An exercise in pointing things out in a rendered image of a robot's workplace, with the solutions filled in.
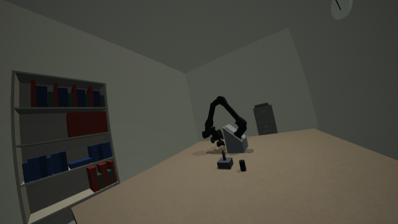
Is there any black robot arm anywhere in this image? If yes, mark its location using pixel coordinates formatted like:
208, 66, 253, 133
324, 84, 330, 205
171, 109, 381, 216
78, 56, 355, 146
202, 96, 247, 139

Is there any black cylinder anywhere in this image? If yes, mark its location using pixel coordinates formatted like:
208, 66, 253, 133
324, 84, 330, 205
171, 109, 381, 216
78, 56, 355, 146
239, 160, 246, 172

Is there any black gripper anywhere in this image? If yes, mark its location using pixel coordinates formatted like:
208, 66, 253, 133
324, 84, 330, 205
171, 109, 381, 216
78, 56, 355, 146
213, 129, 225, 147

